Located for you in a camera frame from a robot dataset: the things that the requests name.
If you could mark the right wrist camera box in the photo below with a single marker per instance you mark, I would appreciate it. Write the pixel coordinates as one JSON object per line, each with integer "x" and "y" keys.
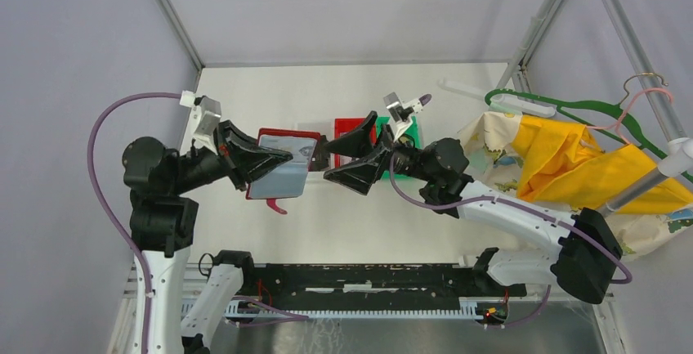
{"x": 402, "y": 112}

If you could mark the red leather card holder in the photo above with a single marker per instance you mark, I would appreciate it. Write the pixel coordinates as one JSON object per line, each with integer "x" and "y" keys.
{"x": 288, "y": 180}

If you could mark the black cards in white bin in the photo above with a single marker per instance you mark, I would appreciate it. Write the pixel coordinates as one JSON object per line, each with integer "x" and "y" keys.
{"x": 320, "y": 160}

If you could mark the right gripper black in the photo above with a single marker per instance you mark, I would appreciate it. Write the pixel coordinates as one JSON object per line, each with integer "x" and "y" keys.
{"x": 359, "y": 175}

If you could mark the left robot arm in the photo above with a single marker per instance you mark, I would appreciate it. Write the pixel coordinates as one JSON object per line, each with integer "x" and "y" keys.
{"x": 162, "y": 230}

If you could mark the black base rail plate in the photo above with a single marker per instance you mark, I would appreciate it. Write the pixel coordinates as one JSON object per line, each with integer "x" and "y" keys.
{"x": 375, "y": 287}

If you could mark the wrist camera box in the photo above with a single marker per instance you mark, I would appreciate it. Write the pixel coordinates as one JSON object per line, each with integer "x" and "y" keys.
{"x": 206, "y": 115}
{"x": 402, "y": 112}

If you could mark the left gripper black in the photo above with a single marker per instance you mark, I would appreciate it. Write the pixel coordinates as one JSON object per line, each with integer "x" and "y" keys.
{"x": 225, "y": 136}

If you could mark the white hanger rack stand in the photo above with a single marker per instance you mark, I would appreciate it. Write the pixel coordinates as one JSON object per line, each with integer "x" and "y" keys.
{"x": 595, "y": 194}

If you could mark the green clothes hanger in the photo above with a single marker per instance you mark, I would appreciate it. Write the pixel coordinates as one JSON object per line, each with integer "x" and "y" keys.
{"x": 629, "y": 122}

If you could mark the white plastic bin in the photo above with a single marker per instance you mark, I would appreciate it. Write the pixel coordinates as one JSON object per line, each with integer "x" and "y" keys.
{"x": 321, "y": 127}

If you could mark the red plastic bin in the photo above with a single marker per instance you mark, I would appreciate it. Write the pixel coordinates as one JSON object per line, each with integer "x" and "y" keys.
{"x": 349, "y": 127}

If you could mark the green plastic bin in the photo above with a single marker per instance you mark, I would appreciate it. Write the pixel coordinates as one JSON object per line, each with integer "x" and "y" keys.
{"x": 412, "y": 130}

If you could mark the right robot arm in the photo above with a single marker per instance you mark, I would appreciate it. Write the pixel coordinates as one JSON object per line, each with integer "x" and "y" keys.
{"x": 577, "y": 252}

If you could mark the white cable duct strip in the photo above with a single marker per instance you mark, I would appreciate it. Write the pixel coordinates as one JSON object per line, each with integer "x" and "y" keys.
{"x": 468, "y": 311}

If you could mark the pink clothes hanger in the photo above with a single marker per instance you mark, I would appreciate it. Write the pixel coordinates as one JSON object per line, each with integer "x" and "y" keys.
{"x": 617, "y": 124}

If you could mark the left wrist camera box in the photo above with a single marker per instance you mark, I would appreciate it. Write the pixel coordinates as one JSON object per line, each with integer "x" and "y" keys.
{"x": 206, "y": 115}

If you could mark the yellow patterned cloth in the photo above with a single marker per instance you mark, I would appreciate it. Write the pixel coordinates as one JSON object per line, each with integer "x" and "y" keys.
{"x": 584, "y": 178}

